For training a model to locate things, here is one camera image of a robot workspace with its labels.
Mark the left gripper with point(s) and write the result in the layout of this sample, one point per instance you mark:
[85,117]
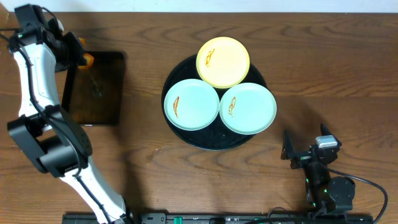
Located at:
[73,47]

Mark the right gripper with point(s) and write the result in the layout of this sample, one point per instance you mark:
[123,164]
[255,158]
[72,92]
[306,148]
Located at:
[289,152]

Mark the orange green scrub sponge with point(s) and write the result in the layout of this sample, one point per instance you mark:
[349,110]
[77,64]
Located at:
[87,62]

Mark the yellow plate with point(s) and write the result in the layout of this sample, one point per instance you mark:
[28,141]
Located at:
[223,62]

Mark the light blue plate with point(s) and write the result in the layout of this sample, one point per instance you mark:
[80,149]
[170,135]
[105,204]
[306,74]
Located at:
[191,104]
[248,108]

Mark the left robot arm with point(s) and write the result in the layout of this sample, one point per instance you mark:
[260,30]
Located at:
[46,133]

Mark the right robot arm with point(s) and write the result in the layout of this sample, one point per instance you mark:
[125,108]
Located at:
[328,195]

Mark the black rectangular water tray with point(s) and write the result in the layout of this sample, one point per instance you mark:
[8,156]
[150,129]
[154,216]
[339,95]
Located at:
[92,96]

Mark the black round tray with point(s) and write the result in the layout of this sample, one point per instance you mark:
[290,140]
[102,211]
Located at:
[216,136]

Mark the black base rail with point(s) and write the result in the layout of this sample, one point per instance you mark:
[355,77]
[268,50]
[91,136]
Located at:
[278,217]

